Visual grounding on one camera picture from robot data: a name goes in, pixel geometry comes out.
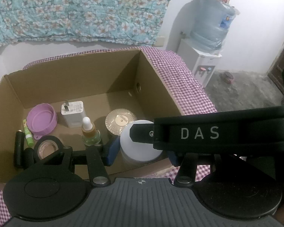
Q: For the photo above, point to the white water dispenser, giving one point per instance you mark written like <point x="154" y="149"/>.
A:
<point x="191" y="59"/>

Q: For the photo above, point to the white charger plug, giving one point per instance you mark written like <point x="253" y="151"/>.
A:
<point x="73" y="115"/>

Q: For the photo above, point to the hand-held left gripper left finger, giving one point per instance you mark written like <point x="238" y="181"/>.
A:
<point x="112" y="151"/>

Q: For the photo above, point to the green dropper bottle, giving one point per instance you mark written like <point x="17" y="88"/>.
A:
<point x="91" y="136"/>

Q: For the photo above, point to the black tape roll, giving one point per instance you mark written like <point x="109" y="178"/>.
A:
<point x="49" y="138"/>

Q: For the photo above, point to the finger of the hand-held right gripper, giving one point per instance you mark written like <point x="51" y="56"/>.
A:
<point x="142" y="132"/>

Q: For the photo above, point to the white plastic bottle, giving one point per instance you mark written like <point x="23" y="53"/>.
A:
<point x="135" y="151"/>

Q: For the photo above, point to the dark red shoe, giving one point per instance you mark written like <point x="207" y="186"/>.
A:
<point x="227" y="77"/>

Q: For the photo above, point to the green lip balm tube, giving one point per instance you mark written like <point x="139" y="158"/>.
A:
<point x="28" y="134"/>

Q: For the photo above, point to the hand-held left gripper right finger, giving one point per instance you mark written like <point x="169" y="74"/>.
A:
<point x="173" y="159"/>

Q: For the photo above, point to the black cylindrical flashlight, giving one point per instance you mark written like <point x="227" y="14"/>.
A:
<point x="18" y="149"/>

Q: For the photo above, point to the beige wall socket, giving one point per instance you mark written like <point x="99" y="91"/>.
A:
<point x="160" y="41"/>

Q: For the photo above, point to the gold lid cosmetic jar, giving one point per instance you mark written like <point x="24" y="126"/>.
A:
<point x="118" y="123"/>

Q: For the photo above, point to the purple collapsible cup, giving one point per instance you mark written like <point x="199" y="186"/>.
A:
<point x="41" y="119"/>

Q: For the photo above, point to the brown cardboard box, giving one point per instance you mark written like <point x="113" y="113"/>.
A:
<point x="73" y="80"/>

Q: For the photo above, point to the blue water jug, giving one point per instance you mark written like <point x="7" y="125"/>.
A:
<point x="210" y="21"/>

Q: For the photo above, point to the teal floral cloth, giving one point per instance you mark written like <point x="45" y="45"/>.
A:
<point x="85" y="9"/>

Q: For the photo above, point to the purple checkered tablecloth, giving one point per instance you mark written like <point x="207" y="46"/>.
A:
<point x="179" y="75"/>

